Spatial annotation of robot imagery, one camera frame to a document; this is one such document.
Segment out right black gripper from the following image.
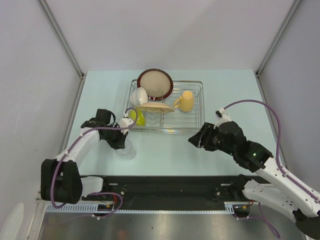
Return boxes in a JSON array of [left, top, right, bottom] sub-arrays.
[[188, 122, 236, 156]]

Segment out clear plastic cup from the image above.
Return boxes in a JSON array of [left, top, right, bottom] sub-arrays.
[[115, 139, 137, 160]]

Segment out lime green bowl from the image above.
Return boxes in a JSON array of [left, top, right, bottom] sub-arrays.
[[128, 109, 146, 127]]

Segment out cream mug yellow handle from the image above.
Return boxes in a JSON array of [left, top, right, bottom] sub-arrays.
[[173, 90, 195, 112]]

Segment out white ceramic bowl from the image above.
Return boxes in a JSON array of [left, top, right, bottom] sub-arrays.
[[130, 87, 148, 107]]

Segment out beige oval bird plate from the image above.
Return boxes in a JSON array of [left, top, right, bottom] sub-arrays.
[[136, 102, 175, 114]]

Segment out metal wire dish rack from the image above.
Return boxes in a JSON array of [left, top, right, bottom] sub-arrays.
[[126, 79, 205, 134]]

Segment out red rimmed round plate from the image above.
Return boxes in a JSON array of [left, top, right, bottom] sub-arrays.
[[137, 68, 174, 101]]

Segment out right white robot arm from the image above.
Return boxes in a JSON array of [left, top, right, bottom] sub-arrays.
[[188, 121, 320, 240]]

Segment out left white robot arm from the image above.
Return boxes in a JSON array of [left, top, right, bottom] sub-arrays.
[[40, 107, 136, 209]]

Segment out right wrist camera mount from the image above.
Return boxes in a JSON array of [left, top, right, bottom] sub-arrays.
[[215, 107, 232, 128]]

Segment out slotted cable duct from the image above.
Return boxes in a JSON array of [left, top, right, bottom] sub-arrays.
[[45, 203, 245, 215]]

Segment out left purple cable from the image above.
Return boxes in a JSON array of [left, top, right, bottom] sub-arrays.
[[49, 107, 138, 221]]

